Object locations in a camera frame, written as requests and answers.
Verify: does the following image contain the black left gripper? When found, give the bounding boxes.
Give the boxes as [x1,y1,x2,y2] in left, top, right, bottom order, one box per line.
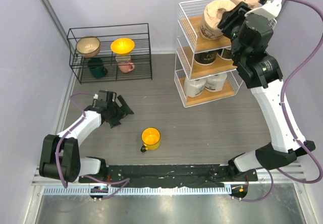
[106,96,133,128]

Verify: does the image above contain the black roll front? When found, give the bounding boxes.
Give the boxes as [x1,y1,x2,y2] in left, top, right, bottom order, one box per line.
[217,47,232,61]

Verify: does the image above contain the brown roll back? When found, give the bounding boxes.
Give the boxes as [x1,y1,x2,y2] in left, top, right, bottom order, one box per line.
[199,0,236,40]

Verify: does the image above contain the black toilet paper roll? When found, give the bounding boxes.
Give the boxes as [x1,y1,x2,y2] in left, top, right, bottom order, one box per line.
[194,50,217,66]

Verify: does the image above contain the white toilet paper roll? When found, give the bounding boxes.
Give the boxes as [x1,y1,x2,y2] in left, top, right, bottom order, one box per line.
[204,73,227,92]

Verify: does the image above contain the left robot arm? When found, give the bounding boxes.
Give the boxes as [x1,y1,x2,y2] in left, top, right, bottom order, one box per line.
[39,90,133,187]

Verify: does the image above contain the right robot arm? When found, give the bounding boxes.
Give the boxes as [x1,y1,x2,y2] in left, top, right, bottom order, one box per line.
[218,0,315,181]

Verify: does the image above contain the yellow enamel mug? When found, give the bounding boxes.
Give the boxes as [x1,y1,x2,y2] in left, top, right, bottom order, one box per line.
[140,127,161,152]

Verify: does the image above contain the pink mug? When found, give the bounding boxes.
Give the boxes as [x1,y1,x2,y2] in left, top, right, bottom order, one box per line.
[118,61,135,73]

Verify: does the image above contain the dark green mug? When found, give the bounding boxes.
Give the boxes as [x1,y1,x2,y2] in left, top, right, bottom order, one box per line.
[87,58,107,78]

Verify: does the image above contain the beige small cup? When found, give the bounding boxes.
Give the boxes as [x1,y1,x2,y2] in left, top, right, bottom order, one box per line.
[116,55,131,63]

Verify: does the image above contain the orange bowl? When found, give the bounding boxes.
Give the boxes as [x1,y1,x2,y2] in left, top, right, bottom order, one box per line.
[111,38,135,55]

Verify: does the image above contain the beige brown bowl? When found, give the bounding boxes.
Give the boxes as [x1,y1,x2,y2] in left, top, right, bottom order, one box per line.
[76,36,101,58]

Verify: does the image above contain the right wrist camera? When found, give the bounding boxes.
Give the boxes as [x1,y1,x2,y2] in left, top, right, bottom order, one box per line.
[245,0,282,21]

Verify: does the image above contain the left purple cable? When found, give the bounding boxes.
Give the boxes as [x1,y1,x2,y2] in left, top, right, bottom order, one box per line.
[55,92,132,197]

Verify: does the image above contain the purple cable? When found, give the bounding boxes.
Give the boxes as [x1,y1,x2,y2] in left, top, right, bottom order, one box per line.
[55,92,132,197]
[233,0,323,202]

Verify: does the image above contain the white wire wooden shelf rack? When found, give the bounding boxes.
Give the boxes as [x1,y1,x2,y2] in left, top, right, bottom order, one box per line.
[174,0,278,108]

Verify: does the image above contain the black wire rack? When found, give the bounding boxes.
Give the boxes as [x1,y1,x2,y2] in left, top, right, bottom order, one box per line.
[67,23,152,84]

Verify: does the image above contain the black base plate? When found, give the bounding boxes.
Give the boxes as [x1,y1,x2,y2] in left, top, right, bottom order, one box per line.
[92,164,258,188]

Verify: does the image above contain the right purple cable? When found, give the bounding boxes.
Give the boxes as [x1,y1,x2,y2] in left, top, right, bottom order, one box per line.
[233,0,323,202]

